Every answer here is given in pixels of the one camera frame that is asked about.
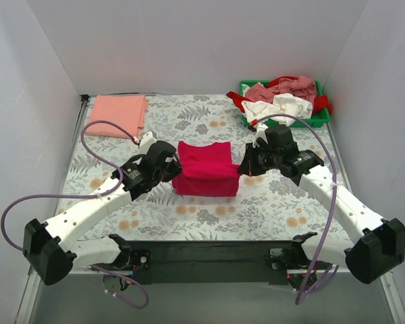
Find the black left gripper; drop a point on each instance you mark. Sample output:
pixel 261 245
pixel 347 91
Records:
pixel 172 168

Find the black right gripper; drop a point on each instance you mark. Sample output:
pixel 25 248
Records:
pixel 248 163

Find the magenta t shirt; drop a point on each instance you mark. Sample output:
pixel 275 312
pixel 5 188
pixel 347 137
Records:
pixel 207 171

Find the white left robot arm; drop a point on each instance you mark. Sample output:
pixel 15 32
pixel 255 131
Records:
pixel 54 247

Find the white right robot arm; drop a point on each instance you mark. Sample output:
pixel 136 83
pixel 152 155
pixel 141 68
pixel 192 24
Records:
pixel 376 244

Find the green plastic bin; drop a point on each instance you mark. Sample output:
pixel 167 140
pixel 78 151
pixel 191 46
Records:
pixel 316 121

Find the white crumpled t shirt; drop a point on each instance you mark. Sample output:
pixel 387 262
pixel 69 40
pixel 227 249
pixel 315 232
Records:
pixel 284 104

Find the folded salmon pink t shirt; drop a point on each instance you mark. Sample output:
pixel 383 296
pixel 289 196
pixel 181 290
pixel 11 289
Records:
pixel 128 112

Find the red crumpled t shirt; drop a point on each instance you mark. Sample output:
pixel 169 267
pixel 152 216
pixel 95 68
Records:
pixel 320 103

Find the dusty pink crumpled t shirt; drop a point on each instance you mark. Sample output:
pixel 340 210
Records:
pixel 301 87

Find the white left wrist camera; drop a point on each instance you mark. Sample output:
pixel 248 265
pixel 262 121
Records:
pixel 146 141

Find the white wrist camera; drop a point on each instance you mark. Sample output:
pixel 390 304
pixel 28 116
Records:
pixel 260 139
pixel 146 141

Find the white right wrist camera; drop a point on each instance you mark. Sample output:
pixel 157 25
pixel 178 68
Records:
pixel 260 139

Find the aluminium frame rail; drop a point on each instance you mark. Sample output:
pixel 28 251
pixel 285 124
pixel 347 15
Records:
pixel 84 297

